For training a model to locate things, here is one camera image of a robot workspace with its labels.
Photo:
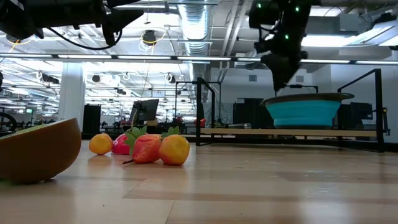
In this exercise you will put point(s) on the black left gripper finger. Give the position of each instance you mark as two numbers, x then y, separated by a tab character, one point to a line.
112	28
118	11

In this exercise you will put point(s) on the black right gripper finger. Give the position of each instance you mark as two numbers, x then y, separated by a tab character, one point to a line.
289	70
275	70

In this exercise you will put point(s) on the blue collapsible bowl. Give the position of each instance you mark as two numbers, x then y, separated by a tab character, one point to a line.
304	113

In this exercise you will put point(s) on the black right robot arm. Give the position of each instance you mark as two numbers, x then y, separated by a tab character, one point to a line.
280	15

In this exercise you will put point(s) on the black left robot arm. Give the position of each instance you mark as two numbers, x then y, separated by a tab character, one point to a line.
46	12

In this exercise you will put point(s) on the small orange toy fruit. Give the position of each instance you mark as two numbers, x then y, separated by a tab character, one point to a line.
100	143

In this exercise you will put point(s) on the orange toy fruit with leaf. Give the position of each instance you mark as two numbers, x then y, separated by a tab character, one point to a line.
147	149

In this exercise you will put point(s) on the yellow-orange toy fruit with leaf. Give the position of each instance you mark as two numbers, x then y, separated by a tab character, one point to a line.
174	151

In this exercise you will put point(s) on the wide black cabinet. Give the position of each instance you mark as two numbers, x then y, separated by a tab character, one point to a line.
252	113
357	115

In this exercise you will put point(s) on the long LED light bar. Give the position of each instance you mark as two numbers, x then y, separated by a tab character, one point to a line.
155	58

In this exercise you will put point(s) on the red object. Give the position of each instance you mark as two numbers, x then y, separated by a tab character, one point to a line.
203	122

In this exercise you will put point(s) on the black computer monitor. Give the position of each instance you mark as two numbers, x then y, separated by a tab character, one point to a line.
146	110

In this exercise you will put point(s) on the tall black cabinet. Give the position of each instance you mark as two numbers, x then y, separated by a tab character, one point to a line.
91	121

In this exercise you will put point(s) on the red toy bell pepper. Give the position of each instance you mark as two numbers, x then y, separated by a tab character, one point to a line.
119	145

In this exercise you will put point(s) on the black hanging camera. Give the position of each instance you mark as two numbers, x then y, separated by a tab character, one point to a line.
149	36

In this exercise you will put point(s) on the silver ventilation duct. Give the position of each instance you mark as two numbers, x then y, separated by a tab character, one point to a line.
196	25

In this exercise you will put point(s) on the black aluminium table frame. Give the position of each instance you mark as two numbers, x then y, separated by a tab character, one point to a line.
392	147

